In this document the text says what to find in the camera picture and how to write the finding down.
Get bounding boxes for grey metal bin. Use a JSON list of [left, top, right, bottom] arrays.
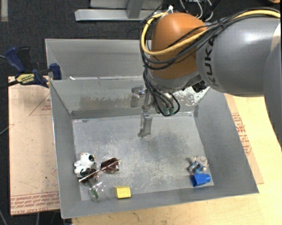
[[45, 31, 260, 220]]

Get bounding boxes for white and black toy cow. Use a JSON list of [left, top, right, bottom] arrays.
[[73, 152, 97, 178]]

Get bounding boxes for blue plastic block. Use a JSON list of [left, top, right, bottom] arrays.
[[190, 172, 212, 188]]

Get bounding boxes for grey and blue small toy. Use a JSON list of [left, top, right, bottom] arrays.
[[187, 155, 210, 175]]

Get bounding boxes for brown cardboard board red print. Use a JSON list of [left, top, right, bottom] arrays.
[[6, 67, 266, 217]]

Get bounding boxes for brown sunglasses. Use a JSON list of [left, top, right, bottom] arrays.
[[77, 157, 123, 184]]

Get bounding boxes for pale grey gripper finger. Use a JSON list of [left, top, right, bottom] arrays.
[[137, 115, 147, 139], [143, 115, 154, 136]]

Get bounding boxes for clear glass thing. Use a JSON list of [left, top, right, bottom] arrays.
[[88, 181, 108, 202]]

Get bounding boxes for yellow box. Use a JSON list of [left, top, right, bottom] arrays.
[[114, 185, 132, 200]]

